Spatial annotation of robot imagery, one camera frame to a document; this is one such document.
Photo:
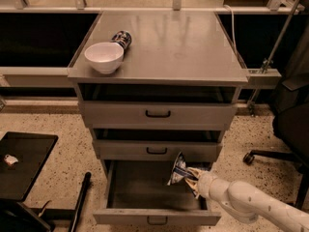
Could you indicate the grey drawer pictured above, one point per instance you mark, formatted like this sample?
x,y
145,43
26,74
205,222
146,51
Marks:
x,y
125,144
138,193
159,107

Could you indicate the white bowl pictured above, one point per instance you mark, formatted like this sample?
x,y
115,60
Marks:
x,y
104,57

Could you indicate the black office chair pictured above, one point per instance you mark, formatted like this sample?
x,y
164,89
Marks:
x,y
291,109

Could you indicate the black pole on floor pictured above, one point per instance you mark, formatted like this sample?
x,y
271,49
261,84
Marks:
x,y
80,201

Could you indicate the middle grey drawer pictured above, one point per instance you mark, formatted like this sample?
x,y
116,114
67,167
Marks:
x,y
125,144

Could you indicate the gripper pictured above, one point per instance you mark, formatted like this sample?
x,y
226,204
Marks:
x,y
206,183

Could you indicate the blue chip bag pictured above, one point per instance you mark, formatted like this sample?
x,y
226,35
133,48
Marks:
x,y
179,171

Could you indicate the grey drawer cabinet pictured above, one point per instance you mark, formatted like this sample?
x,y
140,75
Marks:
x,y
185,48

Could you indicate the bottom grey drawer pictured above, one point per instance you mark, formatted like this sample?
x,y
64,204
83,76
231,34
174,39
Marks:
x,y
138,193

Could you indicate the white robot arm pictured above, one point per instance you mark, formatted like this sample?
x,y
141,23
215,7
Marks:
x,y
245,202

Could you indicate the black laptop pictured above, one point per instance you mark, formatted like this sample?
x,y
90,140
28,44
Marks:
x,y
22,157

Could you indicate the dark soda can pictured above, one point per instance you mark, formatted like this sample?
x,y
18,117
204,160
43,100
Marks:
x,y
123,38

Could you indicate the top grey drawer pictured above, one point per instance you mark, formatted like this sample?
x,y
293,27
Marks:
x,y
159,107

